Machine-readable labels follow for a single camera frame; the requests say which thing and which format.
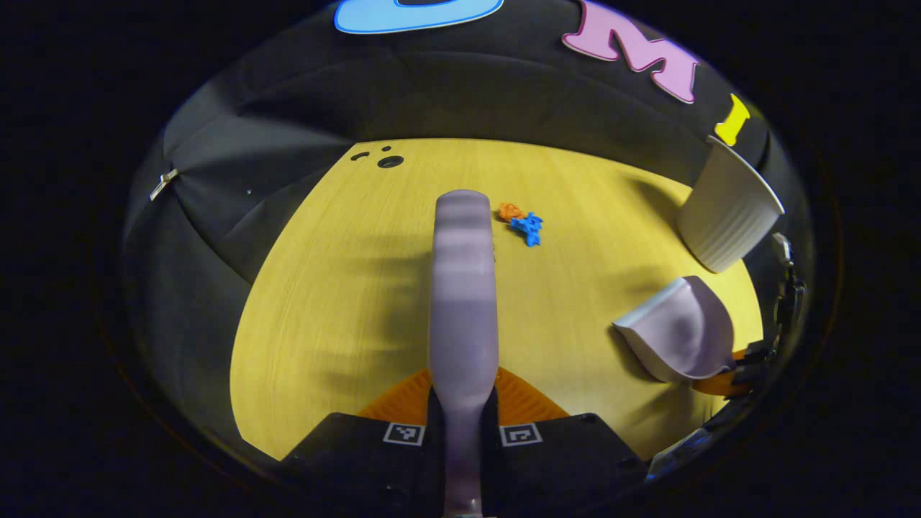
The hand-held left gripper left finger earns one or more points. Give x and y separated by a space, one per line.
345 453

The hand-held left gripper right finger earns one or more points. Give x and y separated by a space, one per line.
575 453

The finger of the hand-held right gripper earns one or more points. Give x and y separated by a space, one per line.
723 387
755 354

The lilac plastic dustpan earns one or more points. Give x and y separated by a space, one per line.
683 331

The white ribbed garbage bin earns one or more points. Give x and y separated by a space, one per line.
723 216

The lilac small broom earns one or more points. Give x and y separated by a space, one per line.
464 302

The blue trash piece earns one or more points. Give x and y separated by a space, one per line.
529 229

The orange trash piece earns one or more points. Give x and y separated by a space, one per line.
511 211

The wooden desktop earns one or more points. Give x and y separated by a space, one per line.
345 288

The silver cloth clip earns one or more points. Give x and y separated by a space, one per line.
164 184

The black backdrop cloth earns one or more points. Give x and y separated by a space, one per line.
288 108

